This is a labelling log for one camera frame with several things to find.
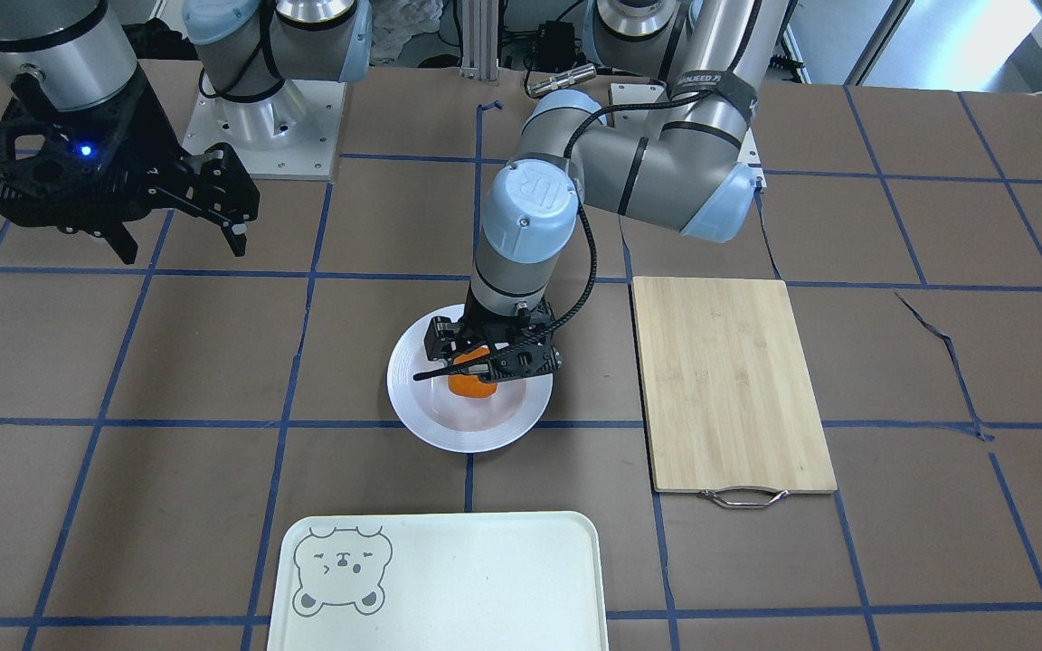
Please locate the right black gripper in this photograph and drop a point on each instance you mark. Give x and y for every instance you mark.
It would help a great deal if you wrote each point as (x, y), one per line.
(148, 155)

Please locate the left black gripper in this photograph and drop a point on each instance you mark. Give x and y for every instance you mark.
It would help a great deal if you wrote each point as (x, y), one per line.
(439, 335)

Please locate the orange fruit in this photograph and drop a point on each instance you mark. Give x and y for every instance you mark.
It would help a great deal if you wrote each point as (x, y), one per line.
(467, 385)

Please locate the white ribbed plastic bowl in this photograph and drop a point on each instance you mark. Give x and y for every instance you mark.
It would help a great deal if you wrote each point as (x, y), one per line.
(459, 422)

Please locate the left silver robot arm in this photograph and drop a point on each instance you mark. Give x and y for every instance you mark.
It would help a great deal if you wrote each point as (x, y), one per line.
(674, 163)

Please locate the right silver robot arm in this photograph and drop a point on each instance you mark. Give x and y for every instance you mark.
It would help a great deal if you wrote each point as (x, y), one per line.
(82, 55)

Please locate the cream bear-print tray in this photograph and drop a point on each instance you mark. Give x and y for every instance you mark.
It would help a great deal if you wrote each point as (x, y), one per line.
(524, 581)

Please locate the bamboo cutting board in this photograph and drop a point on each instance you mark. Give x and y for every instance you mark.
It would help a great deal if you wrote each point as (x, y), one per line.
(727, 394)

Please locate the black power adapter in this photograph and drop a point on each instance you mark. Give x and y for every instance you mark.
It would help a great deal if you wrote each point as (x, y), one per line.
(554, 46)

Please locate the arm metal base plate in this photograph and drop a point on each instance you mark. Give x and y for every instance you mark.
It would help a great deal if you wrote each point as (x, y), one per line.
(292, 135)

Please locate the aluminium frame post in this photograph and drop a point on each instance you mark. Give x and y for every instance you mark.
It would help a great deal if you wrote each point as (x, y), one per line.
(479, 29)

